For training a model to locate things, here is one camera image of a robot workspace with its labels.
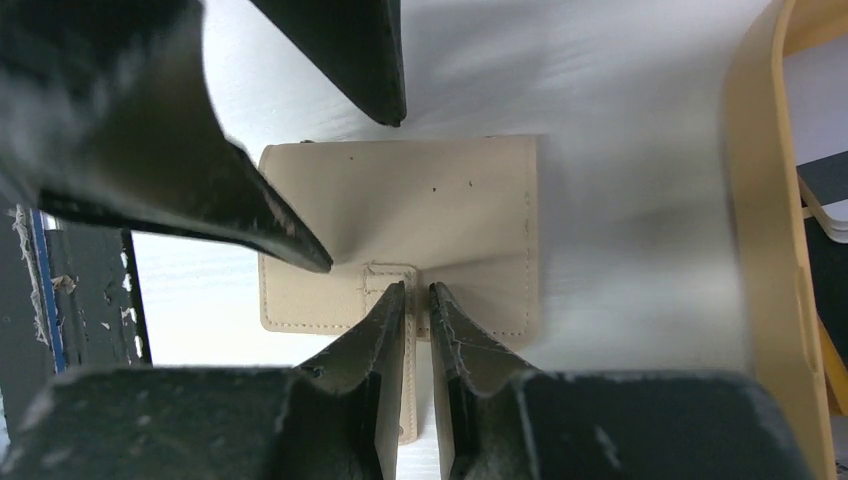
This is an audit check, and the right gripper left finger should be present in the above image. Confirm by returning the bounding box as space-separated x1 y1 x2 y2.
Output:
1 282 406 479

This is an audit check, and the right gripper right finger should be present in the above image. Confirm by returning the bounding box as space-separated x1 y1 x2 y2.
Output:
429 283 813 479

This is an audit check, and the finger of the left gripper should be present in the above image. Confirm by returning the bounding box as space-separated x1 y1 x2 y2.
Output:
1 1 333 273
253 0 407 127

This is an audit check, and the oval wooden card tray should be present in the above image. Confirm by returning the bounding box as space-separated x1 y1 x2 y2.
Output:
723 1 847 479

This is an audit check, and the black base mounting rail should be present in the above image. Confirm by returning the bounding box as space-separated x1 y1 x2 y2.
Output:
1 200 152 439

